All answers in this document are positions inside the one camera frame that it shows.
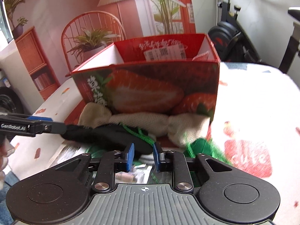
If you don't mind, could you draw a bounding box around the person's left hand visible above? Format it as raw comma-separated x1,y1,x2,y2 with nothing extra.
0,135,15,189

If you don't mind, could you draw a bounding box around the black exercise bike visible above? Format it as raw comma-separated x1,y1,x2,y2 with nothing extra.
208,0,299,74

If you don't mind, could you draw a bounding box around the black soft cloth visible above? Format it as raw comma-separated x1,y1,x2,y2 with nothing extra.
62,123,155,155

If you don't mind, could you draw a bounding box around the cream knitted cloth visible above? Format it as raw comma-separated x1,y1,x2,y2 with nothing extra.
78,102,211,148

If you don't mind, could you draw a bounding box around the washing machine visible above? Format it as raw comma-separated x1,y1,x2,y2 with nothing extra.
0,69,24,114

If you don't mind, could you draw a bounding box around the red strawberry cardboard box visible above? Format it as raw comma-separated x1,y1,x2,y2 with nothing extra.
71,34,221,118

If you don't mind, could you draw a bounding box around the green tasselled pouch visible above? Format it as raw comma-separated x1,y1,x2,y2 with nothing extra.
121,123,232,165

